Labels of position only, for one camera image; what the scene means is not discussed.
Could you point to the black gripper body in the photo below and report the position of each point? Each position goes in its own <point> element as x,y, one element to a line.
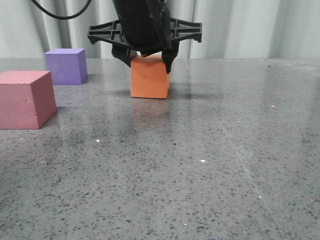
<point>145,26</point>

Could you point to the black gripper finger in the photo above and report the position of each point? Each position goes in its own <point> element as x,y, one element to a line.
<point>168,56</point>
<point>123,54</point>

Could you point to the orange foam cube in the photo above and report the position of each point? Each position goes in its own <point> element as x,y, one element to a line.
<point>149,78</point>

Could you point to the purple foam cube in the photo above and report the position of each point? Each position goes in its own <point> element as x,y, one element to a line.
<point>68,66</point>

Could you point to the pale green curtain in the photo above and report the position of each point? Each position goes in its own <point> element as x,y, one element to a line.
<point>230,29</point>

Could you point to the pink foam cube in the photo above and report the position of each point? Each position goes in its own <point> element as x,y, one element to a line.
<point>27,99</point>

